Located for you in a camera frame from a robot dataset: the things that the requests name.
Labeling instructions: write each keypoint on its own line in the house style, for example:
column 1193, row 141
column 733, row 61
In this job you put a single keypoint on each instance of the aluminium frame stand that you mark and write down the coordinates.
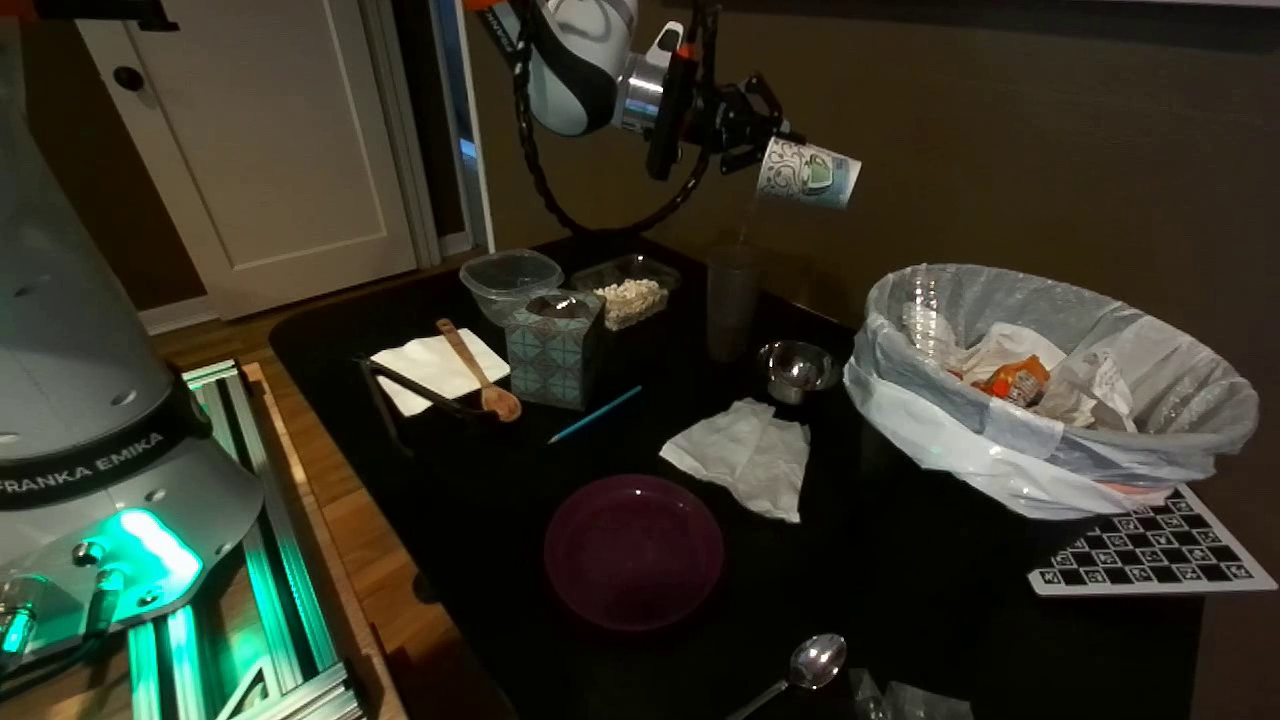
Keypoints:
column 255, row 643

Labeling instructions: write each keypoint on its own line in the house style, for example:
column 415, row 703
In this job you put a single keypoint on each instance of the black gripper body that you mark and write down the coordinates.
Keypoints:
column 722, row 120

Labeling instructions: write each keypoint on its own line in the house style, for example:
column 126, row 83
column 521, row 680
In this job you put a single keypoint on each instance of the crumpled white tissue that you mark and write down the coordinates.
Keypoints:
column 751, row 454

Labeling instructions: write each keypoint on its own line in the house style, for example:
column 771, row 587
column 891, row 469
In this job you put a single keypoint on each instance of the blue straw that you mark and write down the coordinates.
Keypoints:
column 598, row 414

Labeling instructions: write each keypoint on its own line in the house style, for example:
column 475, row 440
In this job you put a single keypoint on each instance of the empty clear plastic container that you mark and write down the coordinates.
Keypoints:
column 503, row 283

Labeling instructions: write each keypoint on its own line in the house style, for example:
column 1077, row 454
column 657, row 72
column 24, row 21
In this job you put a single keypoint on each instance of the tall dark plastic cup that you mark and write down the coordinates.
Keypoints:
column 733, row 291

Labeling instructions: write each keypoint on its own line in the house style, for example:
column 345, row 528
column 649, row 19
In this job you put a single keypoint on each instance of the black tongs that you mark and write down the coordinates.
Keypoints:
column 408, row 398

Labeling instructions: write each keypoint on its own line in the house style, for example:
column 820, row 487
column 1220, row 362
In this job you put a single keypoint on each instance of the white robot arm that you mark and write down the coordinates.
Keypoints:
column 575, row 72

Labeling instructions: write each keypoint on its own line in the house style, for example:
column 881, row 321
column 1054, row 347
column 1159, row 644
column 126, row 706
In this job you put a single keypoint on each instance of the crinkled plastic wrapper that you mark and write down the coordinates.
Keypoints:
column 907, row 703

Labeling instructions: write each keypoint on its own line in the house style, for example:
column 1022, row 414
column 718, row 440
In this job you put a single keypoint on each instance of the patterned paper cup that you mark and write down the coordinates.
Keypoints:
column 807, row 173

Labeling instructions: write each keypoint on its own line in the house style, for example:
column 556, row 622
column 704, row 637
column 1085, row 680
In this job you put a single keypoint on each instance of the metal spoon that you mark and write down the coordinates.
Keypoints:
column 814, row 664

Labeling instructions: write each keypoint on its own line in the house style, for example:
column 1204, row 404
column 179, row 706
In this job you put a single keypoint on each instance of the trash bin with white bag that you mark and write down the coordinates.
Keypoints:
column 1043, row 392

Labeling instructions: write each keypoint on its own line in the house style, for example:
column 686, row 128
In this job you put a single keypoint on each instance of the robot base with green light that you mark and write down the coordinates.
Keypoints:
column 112, row 494

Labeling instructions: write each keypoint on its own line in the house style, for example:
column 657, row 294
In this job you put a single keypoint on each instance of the checkerboard calibration board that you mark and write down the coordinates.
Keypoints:
column 1175, row 548

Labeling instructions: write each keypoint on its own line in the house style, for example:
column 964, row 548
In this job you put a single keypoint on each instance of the white paper napkin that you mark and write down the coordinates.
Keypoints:
column 439, row 367

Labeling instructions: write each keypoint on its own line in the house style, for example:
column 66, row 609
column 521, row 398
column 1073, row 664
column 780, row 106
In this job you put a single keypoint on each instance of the purple plate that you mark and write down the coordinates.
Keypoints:
column 635, row 553

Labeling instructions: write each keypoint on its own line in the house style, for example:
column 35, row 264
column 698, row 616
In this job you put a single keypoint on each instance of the small metal bowl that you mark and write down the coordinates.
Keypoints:
column 795, row 369

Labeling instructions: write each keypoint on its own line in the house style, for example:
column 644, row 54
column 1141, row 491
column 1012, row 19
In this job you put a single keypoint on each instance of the wooden spoon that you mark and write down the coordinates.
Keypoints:
column 497, row 402

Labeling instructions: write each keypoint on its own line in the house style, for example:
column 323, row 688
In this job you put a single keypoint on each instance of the clear container with food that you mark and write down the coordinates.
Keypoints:
column 630, row 291

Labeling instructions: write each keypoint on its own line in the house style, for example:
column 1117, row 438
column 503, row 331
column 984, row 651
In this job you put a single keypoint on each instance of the white door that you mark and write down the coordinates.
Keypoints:
column 276, row 141

